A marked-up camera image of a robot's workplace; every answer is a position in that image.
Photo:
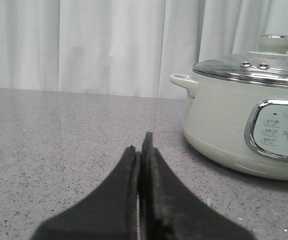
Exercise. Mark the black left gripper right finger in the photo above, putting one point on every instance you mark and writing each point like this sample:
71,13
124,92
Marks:
170,211

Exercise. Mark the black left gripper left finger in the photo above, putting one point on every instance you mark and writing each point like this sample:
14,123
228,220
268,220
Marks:
107,213

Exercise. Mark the pale green electric cooking pot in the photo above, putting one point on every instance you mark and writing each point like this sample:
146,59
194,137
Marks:
240,125

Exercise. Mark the white pleated curtain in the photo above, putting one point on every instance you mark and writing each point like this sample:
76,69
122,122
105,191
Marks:
125,47

